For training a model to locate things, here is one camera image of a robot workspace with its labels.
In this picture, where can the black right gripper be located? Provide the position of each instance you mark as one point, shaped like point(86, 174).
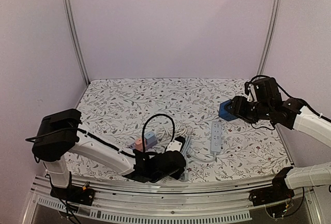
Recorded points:
point(235, 106)

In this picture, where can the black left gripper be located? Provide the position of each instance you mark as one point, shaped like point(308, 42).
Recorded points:
point(177, 176)

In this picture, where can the pink small charger plug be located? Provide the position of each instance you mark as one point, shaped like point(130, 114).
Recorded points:
point(140, 144)

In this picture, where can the light blue charger plug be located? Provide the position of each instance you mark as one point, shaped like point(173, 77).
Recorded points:
point(150, 139)

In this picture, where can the dark blue cube socket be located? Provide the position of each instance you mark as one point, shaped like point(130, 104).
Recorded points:
point(223, 112)

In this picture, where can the light blue power strip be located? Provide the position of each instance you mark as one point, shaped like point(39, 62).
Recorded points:
point(215, 141)

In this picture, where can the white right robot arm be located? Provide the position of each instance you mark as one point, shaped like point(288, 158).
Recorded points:
point(305, 130)

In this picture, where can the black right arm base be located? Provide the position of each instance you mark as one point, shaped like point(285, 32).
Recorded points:
point(278, 191)

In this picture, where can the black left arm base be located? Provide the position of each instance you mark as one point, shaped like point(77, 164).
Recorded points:
point(77, 194)

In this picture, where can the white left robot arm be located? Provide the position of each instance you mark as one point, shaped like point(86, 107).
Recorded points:
point(64, 132)

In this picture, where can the purple power strip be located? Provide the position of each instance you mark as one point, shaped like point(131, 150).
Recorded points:
point(131, 146)

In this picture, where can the floral patterned table mat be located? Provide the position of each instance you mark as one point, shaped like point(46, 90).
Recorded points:
point(119, 110)

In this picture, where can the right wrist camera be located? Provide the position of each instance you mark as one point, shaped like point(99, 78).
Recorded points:
point(249, 91)

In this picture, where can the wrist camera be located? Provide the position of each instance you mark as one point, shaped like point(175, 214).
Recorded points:
point(249, 91)
point(176, 145)

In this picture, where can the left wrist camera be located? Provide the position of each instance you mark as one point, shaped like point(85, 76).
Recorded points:
point(176, 145)

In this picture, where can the aluminium front table rail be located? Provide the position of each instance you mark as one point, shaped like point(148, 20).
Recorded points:
point(177, 202)

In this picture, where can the right aluminium frame post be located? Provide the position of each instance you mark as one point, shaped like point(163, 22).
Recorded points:
point(269, 36)

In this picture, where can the aluminium frame post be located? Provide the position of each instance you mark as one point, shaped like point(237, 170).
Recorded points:
point(75, 41)
point(269, 36)

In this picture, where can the left aluminium frame post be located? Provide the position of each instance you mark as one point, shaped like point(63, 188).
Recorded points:
point(75, 41)

